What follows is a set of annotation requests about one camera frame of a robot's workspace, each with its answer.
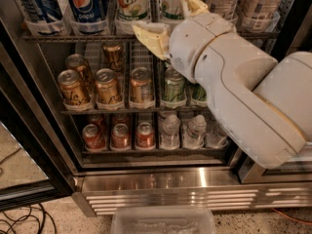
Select red can rear left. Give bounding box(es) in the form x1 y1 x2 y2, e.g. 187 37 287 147
87 114 106 133

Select black cables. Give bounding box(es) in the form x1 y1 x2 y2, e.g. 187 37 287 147
0 202 58 234

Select water bottle middle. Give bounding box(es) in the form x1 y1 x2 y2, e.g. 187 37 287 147
183 115 207 149

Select green lacroix can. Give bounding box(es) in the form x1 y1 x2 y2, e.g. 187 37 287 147
163 67 185 102
192 84 207 101

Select white can far right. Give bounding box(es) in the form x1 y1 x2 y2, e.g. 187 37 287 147
242 0 281 20

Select left fridge glass door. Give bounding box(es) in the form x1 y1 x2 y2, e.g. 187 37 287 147
0 22 74 212

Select water bottle right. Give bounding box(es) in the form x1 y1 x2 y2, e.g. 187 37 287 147
206 118 227 149

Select gold lacroix can rear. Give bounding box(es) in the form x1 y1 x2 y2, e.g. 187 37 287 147
102 42 125 73

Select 7up can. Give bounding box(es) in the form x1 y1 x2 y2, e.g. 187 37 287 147
117 0 148 21
161 0 183 20

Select right fridge glass door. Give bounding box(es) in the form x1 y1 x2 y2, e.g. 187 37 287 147
231 142 312 184

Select green lacroix can right front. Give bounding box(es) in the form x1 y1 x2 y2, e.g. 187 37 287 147
192 84 207 101

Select red can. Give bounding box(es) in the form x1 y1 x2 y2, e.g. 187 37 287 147
112 113 131 127
136 122 154 148
87 114 106 133
82 124 105 149
112 124 130 148

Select water bottle left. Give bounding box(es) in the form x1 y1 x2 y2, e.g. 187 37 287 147
160 114 180 150

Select clear plastic bin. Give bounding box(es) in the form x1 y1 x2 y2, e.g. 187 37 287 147
110 206 216 234

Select gold lacroix can front left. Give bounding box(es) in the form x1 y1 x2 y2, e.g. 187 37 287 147
58 69 91 106

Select pepsi can front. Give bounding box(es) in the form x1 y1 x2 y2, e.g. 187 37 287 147
68 0 106 23

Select gold lacroix can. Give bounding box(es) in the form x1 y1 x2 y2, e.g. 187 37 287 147
102 42 125 73
65 54 94 94
131 67 153 103
58 69 91 106
95 68 122 104

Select fridge glass door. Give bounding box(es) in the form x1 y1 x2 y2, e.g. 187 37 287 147
0 22 74 212
231 142 312 184

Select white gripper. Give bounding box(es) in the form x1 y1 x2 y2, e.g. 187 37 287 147
132 0 236 83

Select gold lacroix can back left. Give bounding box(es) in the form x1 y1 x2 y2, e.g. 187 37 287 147
65 54 94 94

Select orange cable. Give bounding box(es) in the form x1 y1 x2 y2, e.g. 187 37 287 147
272 208 312 226

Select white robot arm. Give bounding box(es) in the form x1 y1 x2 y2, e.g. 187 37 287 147
132 0 312 169

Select white can label back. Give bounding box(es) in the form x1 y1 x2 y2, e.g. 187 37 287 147
203 0 242 21

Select steel fridge grille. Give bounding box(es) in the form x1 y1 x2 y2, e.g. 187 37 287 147
72 168 312 217

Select water bottle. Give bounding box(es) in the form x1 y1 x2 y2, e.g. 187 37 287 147
160 114 180 150
183 115 207 149
206 118 227 149

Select red can front left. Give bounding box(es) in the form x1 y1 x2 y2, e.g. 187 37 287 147
82 124 105 149

